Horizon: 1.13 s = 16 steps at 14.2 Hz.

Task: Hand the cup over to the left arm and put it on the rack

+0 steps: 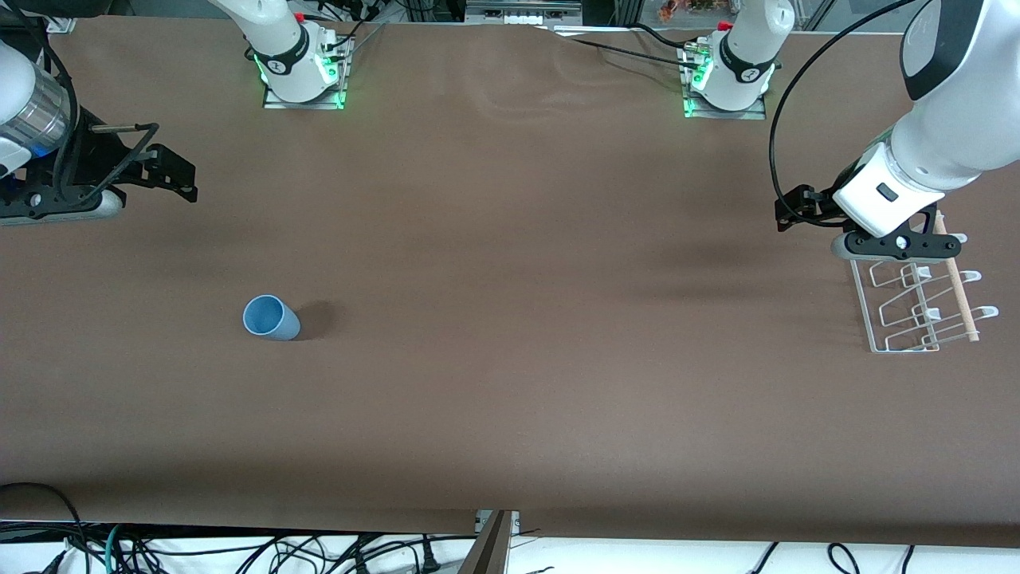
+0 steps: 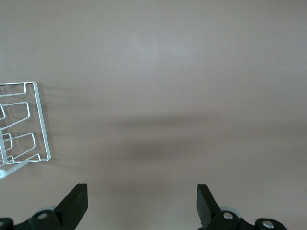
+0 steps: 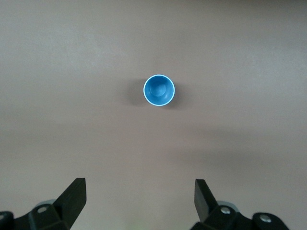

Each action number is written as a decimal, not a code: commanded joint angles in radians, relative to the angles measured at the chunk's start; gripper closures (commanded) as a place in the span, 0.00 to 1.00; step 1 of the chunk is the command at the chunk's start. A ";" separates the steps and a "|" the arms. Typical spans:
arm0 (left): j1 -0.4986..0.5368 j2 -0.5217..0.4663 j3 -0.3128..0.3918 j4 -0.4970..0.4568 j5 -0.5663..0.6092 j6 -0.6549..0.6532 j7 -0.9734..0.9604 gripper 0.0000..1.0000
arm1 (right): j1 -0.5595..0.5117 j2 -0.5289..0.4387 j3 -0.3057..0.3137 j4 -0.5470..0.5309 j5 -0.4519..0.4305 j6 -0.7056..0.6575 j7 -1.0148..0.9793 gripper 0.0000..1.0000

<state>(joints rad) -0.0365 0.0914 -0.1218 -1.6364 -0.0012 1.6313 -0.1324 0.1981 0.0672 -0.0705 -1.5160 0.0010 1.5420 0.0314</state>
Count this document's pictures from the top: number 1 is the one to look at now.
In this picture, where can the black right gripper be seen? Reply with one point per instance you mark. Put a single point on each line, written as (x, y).
(86, 166)

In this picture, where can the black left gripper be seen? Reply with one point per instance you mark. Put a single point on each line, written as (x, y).
(826, 202)

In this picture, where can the light blue plastic cup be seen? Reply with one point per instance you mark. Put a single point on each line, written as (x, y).
(275, 323)

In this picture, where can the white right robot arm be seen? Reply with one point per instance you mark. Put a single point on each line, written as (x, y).
(279, 48)

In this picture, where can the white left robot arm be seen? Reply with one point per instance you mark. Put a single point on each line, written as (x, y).
(956, 135)

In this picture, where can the wooden rack dowel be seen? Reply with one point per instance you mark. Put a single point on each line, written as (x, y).
(964, 307)

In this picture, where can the orange background object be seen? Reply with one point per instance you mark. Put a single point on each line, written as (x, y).
(685, 8)

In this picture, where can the brown table cover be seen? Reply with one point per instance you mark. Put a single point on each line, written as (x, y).
(510, 319)

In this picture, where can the aluminium fixture with white connectors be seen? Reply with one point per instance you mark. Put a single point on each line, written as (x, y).
(522, 9)

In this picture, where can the black power plug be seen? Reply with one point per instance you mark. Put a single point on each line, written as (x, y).
(429, 560)

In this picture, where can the wooden table leg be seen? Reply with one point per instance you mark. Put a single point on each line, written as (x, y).
(490, 554)

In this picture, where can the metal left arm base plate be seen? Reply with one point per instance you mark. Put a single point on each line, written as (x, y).
(725, 113)

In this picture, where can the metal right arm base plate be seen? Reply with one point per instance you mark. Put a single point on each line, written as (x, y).
(303, 102)

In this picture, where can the black frame post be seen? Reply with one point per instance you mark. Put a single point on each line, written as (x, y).
(627, 11)

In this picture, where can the metal table bracket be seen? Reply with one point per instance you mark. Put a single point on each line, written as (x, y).
(515, 522)

